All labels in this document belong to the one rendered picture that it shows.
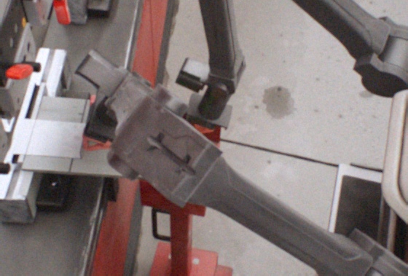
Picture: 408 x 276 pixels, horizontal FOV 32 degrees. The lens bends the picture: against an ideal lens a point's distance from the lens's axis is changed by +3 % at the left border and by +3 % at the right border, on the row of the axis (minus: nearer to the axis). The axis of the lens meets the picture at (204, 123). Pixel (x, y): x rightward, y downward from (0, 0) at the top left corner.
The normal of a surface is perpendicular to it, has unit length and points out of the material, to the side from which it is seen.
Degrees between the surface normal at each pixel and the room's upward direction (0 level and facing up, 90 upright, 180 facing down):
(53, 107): 0
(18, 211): 90
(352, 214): 0
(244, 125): 0
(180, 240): 90
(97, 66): 43
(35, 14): 90
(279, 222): 63
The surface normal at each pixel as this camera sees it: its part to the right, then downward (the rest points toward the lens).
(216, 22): -0.31, 0.84
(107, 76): 0.15, 0.14
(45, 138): 0.03, -0.60
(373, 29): 0.55, -0.18
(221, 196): 0.45, 0.36
